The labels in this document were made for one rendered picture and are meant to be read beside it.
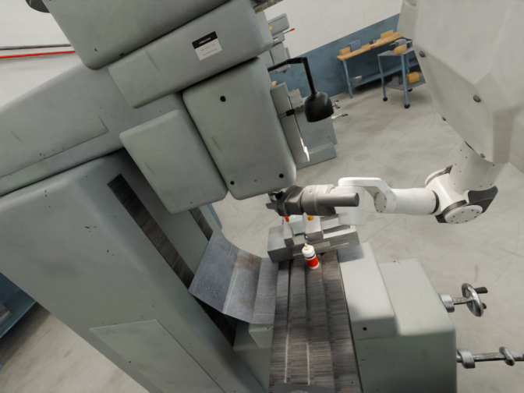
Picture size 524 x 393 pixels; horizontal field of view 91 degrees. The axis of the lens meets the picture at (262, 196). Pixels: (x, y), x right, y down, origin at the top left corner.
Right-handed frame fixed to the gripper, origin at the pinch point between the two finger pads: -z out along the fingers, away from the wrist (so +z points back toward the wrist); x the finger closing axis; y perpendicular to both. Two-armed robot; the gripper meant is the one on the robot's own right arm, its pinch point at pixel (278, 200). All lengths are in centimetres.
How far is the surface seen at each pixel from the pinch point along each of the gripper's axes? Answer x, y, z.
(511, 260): -104, 124, 69
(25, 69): -151, -165, -532
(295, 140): -2.9, -17.6, 11.1
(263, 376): 28, 74, -23
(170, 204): 21.9, -14.9, -18.4
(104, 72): 19, -49, -15
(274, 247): -1.9, 24.6, -13.4
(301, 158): -2.9, -12.2, 11.1
